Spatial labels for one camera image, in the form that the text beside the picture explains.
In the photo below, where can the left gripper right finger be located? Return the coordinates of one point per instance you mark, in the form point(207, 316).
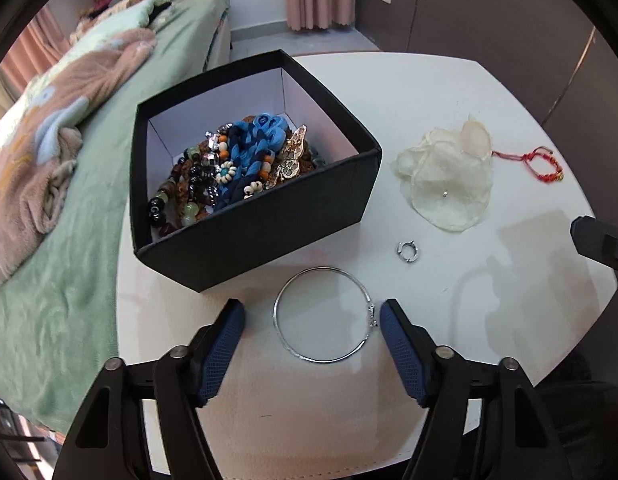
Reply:
point(410, 347)

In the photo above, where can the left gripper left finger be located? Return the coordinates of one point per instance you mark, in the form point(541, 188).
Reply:
point(213, 348)

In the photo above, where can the black jewelry box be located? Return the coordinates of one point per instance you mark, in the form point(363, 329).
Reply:
point(321, 179)

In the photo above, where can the blue fabric flower jewelry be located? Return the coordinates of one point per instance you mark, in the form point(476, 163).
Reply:
point(254, 145)

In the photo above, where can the white organza pouch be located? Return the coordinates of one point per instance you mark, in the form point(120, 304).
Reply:
point(450, 175)

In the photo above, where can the green bed sheet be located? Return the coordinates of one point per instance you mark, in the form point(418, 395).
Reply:
point(58, 312)

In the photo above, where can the pink patterned blanket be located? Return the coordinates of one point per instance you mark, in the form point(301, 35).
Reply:
point(38, 159)

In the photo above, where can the light green pillow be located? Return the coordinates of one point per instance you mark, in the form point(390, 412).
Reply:
point(125, 15)

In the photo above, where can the pink curtain left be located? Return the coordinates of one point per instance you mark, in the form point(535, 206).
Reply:
point(38, 47)

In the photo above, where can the silver chain jewelry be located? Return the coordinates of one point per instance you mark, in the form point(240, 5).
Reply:
point(217, 168)

